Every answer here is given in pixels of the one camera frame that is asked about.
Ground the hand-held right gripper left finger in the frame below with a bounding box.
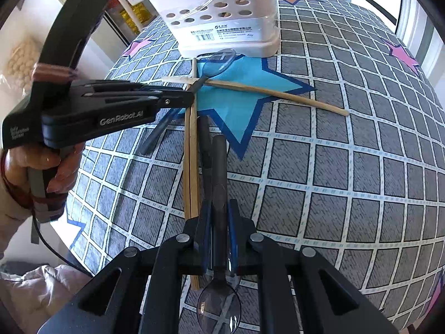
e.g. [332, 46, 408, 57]
[36, 200, 213, 334]

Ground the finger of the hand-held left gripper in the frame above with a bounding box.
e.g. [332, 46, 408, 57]
[83, 91, 195, 110]
[71, 77, 206, 95]

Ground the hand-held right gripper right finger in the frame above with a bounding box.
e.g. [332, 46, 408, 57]
[228, 198, 400, 334]

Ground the dark translucent plastic spoon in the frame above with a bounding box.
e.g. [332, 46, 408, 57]
[141, 48, 237, 155]
[196, 115, 213, 202]
[196, 135, 242, 333]

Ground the white plastic utensil holder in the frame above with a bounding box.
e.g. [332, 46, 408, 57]
[144, 0, 280, 58]

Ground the person's left hand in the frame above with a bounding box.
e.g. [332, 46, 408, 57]
[0, 143, 86, 204]

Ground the yellow oil bottle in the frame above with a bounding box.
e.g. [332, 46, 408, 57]
[120, 2, 154, 35]

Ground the beige textured cushion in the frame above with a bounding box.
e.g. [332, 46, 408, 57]
[5, 40, 40, 89]

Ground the grey checked star tablecloth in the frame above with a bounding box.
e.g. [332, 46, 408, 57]
[52, 0, 445, 334]

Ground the person's beige puffy jacket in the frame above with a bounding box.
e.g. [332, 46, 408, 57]
[0, 262, 101, 334]

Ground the black cable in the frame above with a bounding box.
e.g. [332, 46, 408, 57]
[33, 214, 96, 279]

